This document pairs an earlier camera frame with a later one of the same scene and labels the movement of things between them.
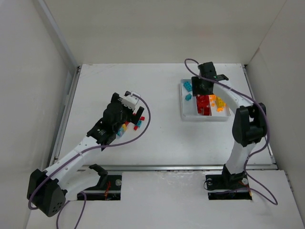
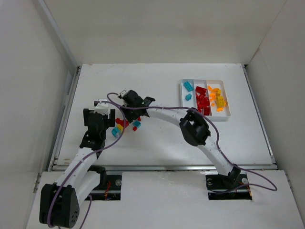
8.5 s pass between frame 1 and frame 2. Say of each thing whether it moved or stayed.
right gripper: moved
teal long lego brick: stayed
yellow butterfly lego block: stayed
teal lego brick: stayed
